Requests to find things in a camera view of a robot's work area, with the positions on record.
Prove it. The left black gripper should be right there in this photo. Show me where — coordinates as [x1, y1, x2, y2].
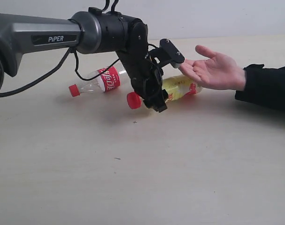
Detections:
[116, 49, 168, 113]

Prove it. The yellow tea bottle red cap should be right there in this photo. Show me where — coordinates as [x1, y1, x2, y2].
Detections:
[127, 75, 202, 109]

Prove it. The left grey black robot arm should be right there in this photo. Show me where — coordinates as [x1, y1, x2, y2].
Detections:
[0, 7, 168, 112]

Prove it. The black sleeved forearm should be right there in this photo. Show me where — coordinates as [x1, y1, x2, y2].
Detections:
[235, 64, 285, 112]

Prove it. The clear cola bottle red label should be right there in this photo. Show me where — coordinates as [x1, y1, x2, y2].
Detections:
[69, 62, 130, 97]

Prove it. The person's open bare hand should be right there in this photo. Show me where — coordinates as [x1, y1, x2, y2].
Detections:
[179, 45, 246, 91]

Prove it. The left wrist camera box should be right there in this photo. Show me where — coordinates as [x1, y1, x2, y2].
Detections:
[149, 38, 185, 68]

